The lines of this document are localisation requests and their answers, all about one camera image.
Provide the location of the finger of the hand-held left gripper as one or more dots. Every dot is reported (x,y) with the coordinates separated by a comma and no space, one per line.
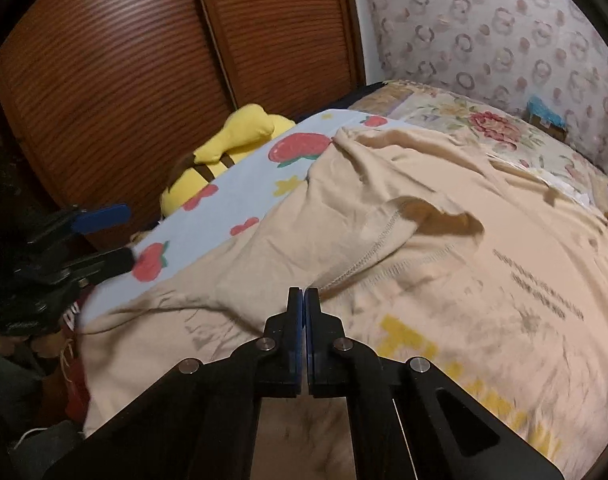
(109,261)
(104,217)

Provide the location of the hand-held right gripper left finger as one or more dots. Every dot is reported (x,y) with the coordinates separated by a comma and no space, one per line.
(298,325)

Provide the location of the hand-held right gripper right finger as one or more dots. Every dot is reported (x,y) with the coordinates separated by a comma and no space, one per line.
(311,325)

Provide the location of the beige t-shirt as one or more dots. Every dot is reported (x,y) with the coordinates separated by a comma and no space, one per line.
(434,285)

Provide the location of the red garment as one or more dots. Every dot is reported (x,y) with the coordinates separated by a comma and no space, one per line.
(74,370)

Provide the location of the wooden slatted wardrobe door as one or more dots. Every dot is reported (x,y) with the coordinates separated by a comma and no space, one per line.
(284,35)
(109,85)

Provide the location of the strawberry print blanket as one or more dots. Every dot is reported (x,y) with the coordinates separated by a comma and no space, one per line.
(244,195)

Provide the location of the yellow plush toy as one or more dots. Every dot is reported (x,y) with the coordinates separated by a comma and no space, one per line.
(234,135)

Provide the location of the floral quilt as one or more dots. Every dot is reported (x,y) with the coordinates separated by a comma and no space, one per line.
(484,125)

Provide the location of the box with blue wrapping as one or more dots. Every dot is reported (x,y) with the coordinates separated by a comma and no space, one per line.
(546,117)

